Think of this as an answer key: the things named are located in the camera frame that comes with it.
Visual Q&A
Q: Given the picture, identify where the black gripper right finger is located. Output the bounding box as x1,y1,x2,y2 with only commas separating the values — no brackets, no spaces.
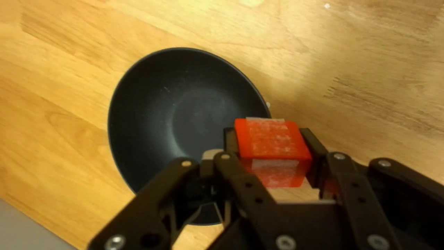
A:
300,128,444,250

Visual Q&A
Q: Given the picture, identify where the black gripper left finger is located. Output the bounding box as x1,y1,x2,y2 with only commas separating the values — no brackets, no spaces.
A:
88,127,285,250

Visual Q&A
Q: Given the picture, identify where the red cube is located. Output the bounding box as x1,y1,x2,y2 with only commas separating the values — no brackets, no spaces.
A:
234,117,314,190

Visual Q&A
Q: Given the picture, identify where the black bowl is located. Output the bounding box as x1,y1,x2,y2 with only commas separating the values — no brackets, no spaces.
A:
107,46,275,228

